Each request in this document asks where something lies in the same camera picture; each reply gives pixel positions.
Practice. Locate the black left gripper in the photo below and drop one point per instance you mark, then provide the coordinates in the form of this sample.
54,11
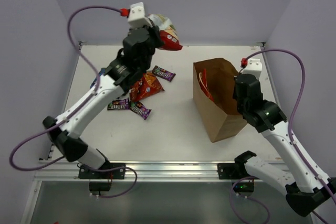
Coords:
153,34

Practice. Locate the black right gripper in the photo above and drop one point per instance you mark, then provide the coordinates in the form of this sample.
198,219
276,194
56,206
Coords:
234,95

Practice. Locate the red snack bag with barcode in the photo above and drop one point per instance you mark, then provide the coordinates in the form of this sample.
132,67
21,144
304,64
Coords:
167,32

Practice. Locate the brown paper bag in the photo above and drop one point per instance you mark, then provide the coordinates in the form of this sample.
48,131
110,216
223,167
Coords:
220,118

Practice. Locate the brown m&m's packet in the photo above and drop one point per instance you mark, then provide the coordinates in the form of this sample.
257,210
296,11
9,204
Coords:
162,73
117,105
139,109

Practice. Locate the red white snack packet bottom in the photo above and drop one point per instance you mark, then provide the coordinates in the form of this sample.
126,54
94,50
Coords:
147,86

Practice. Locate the brown M&M's packet front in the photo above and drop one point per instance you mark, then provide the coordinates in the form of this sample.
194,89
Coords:
117,105

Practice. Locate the red and beige snack bag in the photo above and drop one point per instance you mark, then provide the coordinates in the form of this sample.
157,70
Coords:
202,79

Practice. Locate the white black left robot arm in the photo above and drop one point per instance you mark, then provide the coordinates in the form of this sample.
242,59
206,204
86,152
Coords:
132,61

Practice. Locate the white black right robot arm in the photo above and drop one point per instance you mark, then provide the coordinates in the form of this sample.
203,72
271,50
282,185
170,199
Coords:
305,186

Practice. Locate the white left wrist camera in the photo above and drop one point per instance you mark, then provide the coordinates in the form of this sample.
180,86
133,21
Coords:
137,16

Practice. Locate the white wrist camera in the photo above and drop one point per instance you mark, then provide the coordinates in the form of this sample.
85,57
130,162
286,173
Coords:
251,66
137,16

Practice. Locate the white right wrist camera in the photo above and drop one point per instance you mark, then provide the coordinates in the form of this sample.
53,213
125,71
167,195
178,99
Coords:
251,66

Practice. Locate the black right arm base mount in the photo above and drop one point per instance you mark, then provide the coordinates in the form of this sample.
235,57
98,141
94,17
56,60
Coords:
235,171

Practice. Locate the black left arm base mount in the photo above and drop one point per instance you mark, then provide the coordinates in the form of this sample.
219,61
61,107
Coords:
101,182

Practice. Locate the aluminium front rail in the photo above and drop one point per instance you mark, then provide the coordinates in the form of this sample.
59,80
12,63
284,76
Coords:
170,171

